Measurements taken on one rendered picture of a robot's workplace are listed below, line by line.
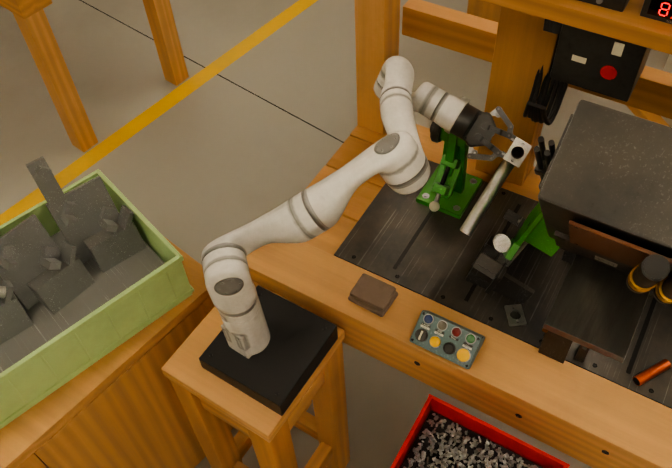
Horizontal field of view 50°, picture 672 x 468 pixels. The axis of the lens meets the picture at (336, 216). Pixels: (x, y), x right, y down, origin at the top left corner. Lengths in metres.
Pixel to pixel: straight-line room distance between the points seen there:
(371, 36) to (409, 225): 0.51
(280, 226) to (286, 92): 2.32
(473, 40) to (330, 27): 2.23
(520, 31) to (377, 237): 0.62
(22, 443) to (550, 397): 1.21
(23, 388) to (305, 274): 0.71
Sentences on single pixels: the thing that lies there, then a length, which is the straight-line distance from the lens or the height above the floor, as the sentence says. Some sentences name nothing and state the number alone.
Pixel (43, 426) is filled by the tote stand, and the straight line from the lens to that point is 1.89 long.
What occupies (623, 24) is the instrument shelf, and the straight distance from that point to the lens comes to 1.51.
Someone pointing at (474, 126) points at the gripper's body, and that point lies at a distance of 1.61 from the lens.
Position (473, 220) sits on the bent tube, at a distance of 1.73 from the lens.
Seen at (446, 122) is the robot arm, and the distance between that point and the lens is 1.60.
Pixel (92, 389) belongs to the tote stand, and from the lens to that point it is 1.89.
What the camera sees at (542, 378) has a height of 0.90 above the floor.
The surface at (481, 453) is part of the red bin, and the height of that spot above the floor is 0.88.
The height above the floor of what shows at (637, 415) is 0.90.
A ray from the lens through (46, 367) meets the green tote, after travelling 1.84.
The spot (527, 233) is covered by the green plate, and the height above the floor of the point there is 1.16.
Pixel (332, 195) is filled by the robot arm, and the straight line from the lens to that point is 1.36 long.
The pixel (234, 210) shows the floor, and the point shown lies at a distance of 3.16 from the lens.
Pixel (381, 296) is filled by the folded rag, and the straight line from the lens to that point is 1.73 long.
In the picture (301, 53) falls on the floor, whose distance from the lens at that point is 3.92.
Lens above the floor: 2.37
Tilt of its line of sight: 50 degrees down
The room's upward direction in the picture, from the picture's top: 4 degrees counter-clockwise
